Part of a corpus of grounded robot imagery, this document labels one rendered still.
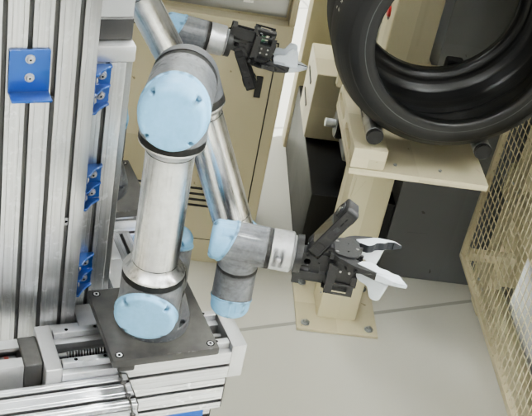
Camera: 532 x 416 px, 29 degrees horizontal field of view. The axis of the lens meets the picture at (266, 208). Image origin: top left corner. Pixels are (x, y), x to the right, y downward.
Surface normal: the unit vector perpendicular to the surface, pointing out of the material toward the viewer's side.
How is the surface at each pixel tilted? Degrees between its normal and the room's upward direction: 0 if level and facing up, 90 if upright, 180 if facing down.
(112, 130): 90
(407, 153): 0
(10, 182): 90
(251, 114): 90
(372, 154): 90
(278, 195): 0
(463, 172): 0
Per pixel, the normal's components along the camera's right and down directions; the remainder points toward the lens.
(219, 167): 0.27, 0.47
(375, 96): -0.13, 0.64
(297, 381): 0.17, -0.82
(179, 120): -0.05, 0.43
